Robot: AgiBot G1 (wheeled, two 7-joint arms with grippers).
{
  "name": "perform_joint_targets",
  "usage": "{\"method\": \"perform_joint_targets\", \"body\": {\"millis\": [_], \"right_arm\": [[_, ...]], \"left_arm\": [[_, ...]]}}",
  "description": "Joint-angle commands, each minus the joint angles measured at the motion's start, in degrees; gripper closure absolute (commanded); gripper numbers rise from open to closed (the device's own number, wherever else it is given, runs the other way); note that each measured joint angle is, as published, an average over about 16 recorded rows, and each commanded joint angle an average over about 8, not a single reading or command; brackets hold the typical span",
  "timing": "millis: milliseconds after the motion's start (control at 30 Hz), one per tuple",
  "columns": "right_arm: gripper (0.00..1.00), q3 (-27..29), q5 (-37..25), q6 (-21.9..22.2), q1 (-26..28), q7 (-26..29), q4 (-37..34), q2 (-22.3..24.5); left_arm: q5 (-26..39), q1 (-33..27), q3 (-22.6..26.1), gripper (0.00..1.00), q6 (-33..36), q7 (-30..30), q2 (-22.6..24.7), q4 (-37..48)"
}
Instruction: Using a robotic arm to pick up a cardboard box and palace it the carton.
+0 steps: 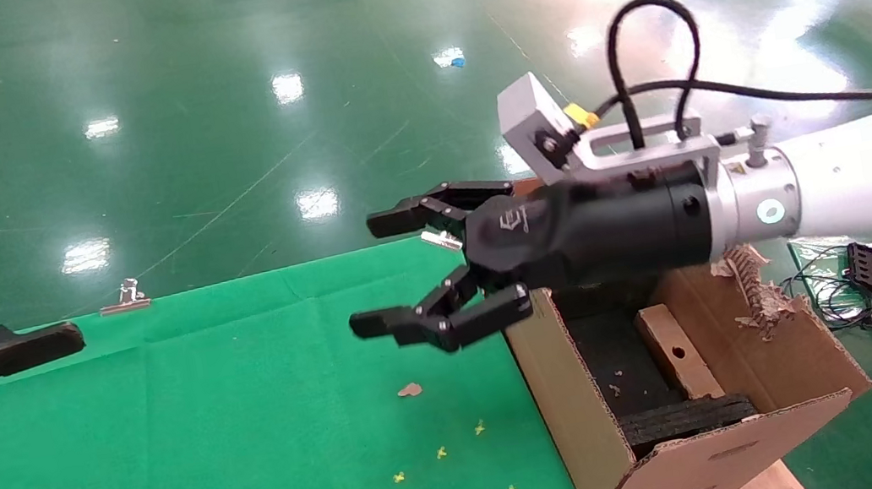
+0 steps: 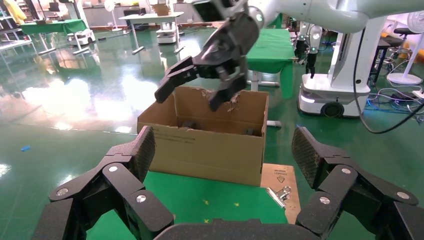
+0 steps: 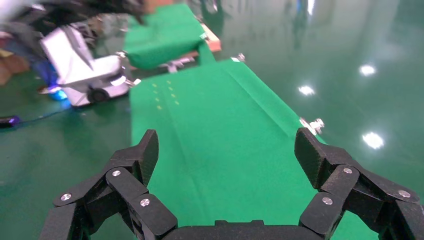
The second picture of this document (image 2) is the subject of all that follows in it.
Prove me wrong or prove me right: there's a cardboard box on desk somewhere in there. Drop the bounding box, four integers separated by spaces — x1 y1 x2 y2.
151 3 171 17

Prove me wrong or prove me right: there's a black power strip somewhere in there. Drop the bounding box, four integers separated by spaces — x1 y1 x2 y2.
390 92 415 102

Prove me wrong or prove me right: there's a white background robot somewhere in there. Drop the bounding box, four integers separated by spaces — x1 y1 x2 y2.
289 16 324 79

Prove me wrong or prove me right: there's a tangled floor cable bundle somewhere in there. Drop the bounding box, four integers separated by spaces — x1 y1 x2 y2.
365 84 424 125

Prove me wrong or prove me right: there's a large open cardboard carton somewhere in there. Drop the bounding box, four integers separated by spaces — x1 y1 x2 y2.
136 86 270 187

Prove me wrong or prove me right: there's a black hanging cable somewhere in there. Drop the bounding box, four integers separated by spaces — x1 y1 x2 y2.
352 28 424 135

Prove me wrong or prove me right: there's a small green covered table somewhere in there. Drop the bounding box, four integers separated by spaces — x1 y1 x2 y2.
266 13 285 29

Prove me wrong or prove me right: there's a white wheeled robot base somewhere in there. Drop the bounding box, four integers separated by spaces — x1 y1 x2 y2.
297 16 379 118

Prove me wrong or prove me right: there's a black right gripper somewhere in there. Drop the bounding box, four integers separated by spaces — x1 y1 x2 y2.
154 13 261 113

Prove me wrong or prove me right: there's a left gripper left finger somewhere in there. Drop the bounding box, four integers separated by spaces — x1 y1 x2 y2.
31 125 175 240

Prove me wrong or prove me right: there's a black tall stool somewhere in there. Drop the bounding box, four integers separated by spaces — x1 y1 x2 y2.
370 35 403 84

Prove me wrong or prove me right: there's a green table cloth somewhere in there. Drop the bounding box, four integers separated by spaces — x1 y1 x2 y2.
86 170 288 240

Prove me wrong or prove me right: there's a yellow hanging cloth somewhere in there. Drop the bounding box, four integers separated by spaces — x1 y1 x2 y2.
3 0 27 25

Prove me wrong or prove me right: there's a white standing fan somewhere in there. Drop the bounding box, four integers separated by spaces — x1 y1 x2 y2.
103 0 123 33

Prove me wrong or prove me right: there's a metal binder clip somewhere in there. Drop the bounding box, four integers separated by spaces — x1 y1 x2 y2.
265 186 292 209

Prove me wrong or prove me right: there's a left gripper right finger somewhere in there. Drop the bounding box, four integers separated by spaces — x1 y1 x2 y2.
291 126 424 240

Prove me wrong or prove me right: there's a white mobile base under desk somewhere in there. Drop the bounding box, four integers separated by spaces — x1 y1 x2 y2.
155 22 177 45

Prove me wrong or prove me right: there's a flat printed cardboard sheet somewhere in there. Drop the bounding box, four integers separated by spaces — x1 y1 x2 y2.
259 163 302 225

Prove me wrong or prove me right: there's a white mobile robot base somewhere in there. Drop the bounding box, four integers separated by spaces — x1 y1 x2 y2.
67 29 96 47

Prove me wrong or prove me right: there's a metal storage shelf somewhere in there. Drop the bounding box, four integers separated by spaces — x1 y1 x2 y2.
0 6 34 52

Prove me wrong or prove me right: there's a black round stool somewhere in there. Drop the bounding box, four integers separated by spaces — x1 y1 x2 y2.
393 27 417 37

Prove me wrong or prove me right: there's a white pedestal fan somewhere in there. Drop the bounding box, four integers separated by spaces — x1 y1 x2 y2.
386 11 424 85

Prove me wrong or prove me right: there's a white desk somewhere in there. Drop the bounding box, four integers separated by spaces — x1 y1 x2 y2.
118 11 186 56

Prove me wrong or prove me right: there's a long green covered table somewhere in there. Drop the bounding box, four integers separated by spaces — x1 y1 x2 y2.
19 19 89 56

